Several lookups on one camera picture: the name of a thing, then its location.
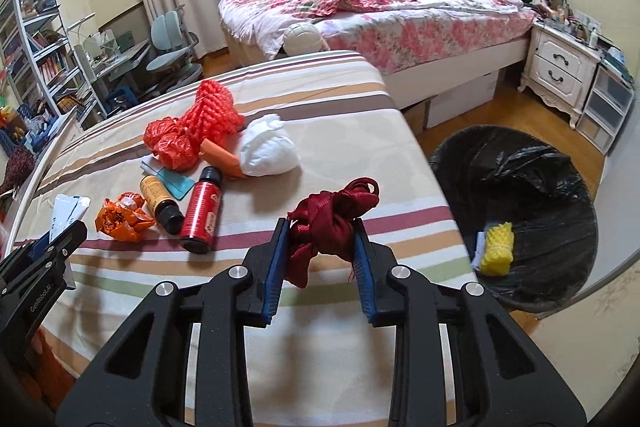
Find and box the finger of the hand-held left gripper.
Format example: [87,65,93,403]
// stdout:
[0,221,87,274]

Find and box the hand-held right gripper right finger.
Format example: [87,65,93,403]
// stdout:
[350,217,586,427]

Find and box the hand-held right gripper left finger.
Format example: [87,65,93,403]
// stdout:
[55,217,292,427]

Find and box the teal white tube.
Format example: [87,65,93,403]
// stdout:
[50,194,92,240]

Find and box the dark red ribbon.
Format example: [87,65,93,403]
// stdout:
[287,177,381,290]

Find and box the red bottle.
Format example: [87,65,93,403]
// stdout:
[179,166,223,255]

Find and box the brown yellow bottle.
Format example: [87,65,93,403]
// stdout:
[139,174,185,236]

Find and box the white tissue wad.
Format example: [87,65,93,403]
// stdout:
[239,113,302,178]

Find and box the orange paper roll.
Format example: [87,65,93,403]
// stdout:
[200,139,248,180]

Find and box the teal and white paper packet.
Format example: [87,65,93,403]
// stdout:
[141,159,198,200]

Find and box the trash bin with black bag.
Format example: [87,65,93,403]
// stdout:
[429,124,599,313]

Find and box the dark red fluffy item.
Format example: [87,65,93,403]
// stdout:
[0,147,37,200]

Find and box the orange crumpled wrapper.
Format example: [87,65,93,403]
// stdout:
[95,191,157,244]

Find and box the white paper scrap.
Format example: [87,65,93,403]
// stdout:
[470,232,487,270]

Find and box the yellow foam net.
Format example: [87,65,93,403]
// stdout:
[480,221,516,278]

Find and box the red plastic bag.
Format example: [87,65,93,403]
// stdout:
[143,117,206,172]

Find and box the brown cardboard box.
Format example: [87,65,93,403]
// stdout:
[402,99,432,135]

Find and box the red foam net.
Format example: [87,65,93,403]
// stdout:
[192,79,246,152]

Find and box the white bookshelf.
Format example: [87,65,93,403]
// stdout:
[0,0,106,132]

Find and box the white cardboard box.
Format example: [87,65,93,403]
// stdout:
[427,72,503,128]

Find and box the white desk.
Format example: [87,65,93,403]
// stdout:
[75,19,151,108]

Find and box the grey desk chair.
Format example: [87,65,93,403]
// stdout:
[146,9,203,90]

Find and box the pink floral quilt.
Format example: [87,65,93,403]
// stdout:
[218,0,541,75]

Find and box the white nightstand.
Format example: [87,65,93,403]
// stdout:
[520,19,601,130]

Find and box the plastic drawer unit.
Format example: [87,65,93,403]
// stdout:
[575,62,636,155]

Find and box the clutter of bottles on nightstand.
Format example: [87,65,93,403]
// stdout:
[537,0,616,48]

